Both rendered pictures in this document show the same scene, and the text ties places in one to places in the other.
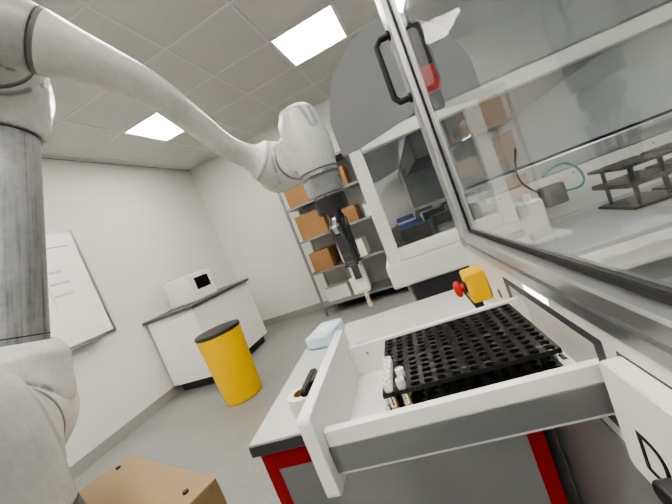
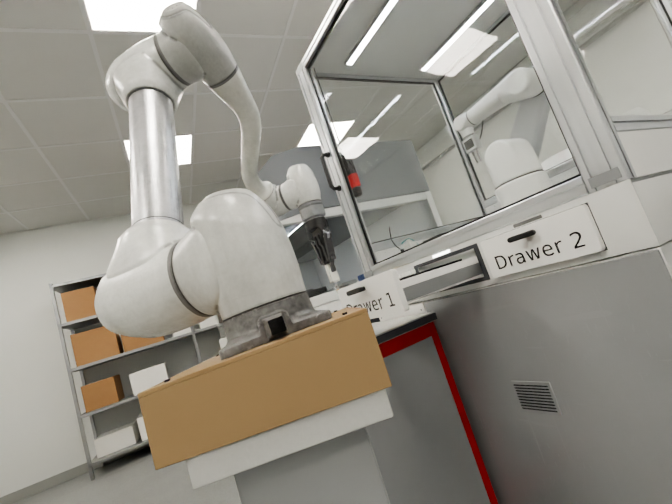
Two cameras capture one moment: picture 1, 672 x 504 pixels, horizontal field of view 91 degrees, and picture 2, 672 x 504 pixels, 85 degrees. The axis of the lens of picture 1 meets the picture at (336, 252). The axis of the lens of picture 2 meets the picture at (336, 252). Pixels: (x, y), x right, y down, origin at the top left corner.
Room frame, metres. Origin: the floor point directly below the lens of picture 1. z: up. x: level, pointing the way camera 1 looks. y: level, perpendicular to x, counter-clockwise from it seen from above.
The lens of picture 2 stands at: (-0.21, 0.83, 0.89)
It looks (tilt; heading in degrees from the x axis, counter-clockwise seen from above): 8 degrees up; 317
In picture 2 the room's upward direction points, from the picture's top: 18 degrees counter-clockwise
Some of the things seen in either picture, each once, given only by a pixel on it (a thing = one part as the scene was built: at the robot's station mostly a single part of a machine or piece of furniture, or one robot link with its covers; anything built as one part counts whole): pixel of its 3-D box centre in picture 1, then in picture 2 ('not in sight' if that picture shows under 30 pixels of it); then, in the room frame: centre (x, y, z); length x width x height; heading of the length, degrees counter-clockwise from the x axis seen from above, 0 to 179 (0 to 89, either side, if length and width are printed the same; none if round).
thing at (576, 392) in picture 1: (467, 363); (422, 283); (0.48, -0.12, 0.86); 0.40 x 0.26 x 0.06; 78
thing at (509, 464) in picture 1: (426, 462); (356, 446); (0.92, -0.02, 0.38); 0.62 x 0.58 x 0.76; 168
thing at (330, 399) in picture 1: (337, 393); (369, 298); (0.52, 0.08, 0.87); 0.29 x 0.02 x 0.11; 168
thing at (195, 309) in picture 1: (209, 319); not in sight; (4.06, 1.77, 0.61); 1.15 x 0.72 x 1.22; 162
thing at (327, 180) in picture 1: (323, 184); (312, 212); (0.76, -0.03, 1.23); 0.09 x 0.09 x 0.06
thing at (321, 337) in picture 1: (325, 333); not in sight; (1.15, 0.14, 0.78); 0.15 x 0.10 x 0.04; 156
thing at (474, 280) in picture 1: (473, 284); not in sight; (0.78, -0.28, 0.88); 0.07 x 0.05 x 0.07; 168
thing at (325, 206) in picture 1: (335, 214); (318, 231); (0.76, -0.03, 1.15); 0.08 x 0.07 x 0.09; 166
